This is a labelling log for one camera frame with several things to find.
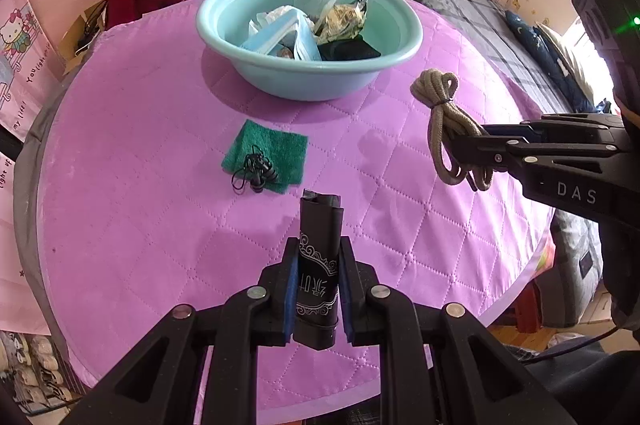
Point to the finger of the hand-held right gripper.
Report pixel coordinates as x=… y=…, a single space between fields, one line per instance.
x=560 y=129
x=500 y=152

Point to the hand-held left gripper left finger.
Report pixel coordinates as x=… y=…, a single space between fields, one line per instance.
x=288 y=300

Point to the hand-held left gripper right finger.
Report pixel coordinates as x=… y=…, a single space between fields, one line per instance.
x=348 y=300

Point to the black printed packet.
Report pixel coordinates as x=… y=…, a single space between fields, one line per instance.
x=317 y=255

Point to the teal plastic basin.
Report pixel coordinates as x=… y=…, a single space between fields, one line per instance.
x=310 y=80

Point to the yellow and black patterned cloth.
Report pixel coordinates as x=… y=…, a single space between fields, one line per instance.
x=342 y=20

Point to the blue face mask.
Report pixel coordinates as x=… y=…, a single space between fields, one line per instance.
x=270 y=37

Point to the white plastic bag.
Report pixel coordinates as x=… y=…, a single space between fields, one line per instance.
x=280 y=14

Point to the white pillow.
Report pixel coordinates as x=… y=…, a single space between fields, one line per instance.
x=575 y=65

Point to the blue star pillow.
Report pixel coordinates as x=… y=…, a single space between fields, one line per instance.
x=540 y=50

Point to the grey fabric bundle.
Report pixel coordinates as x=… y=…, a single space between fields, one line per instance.
x=575 y=255

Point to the black earphones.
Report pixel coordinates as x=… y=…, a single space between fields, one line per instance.
x=260 y=172

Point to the red plastic stool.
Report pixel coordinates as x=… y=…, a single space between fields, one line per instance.
x=527 y=310

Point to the grey plaid bedding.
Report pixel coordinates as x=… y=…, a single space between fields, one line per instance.
x=450 y=0

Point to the green scouring pad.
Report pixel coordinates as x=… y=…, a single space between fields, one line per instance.
x=265 y=140

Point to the purple quilted mat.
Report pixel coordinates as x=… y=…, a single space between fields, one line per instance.
x=150 y=155

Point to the pile of pale plush items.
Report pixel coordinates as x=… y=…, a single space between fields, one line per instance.
x=30 y=365

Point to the grey table undercloth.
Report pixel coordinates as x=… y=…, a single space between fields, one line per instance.
x=30 y=165

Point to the cardboard box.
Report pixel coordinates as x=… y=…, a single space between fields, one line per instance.
x=82 y=35

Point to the pink cartoon wall poster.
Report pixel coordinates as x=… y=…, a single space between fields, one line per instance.
x=20 y=55

